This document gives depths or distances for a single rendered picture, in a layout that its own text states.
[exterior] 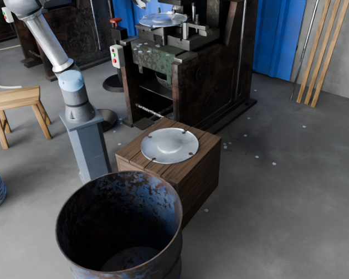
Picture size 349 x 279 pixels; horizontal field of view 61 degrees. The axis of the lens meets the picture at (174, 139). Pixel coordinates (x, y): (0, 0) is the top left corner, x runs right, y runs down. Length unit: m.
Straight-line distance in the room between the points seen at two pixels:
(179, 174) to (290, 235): 0.65
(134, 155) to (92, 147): 0.30
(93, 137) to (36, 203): 0.53
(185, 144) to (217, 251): 0.53
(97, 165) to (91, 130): 0.23
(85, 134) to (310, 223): 1.24
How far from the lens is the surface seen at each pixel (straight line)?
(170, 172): 1.34
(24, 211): 1.87
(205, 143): 1.50
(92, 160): 1.71
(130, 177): 1.20
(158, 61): 1.87
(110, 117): 2.39
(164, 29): 1.86
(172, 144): 1.48
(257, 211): 1.68
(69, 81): 1.50
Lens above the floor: 1.26
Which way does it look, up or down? 37 degrees down
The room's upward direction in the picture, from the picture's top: 3 degrees counter-clockwise
